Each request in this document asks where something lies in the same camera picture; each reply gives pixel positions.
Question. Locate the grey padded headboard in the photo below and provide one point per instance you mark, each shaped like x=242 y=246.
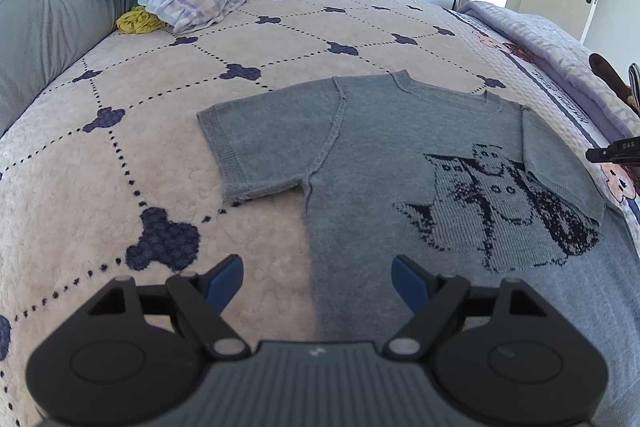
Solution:
x=40 y=39

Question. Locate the yellow crumpled cloth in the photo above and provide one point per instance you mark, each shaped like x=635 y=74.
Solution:
x=138 y=21

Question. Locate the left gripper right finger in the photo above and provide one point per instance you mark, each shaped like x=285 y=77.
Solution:
x=498 y=355

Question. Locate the striped folded fabric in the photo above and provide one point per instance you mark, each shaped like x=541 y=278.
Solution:
x=634 y=81

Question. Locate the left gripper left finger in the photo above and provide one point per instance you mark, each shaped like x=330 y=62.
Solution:
x=131 y=353

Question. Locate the grey knit cat sweater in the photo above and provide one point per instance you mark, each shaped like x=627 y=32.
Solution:
x=467 y=184

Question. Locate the dark brown curved object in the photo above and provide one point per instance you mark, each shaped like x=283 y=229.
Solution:
x=604 y=70

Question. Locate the pink quilted bedspread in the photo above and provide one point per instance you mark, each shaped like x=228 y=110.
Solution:
x=108 y=172

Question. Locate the folded lavender blanket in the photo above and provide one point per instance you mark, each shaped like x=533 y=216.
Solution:
x=566 y=61

